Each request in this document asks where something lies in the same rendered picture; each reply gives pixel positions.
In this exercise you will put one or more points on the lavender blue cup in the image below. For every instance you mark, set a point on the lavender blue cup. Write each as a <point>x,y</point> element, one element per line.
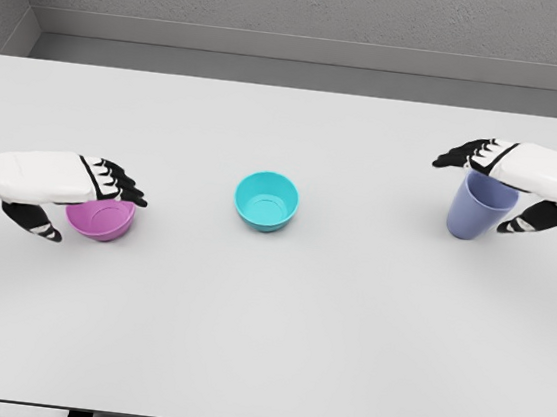
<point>477,211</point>

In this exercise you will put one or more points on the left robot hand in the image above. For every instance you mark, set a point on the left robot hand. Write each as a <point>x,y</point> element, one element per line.
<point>55,178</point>

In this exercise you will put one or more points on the teal bowl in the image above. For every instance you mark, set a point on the teal bowl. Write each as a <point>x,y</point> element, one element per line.
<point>266,202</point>

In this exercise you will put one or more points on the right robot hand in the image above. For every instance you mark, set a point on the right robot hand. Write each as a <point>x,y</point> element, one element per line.
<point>524,168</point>

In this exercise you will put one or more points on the pink bowl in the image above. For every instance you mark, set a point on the pink bowl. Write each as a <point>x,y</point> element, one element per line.
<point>103,221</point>

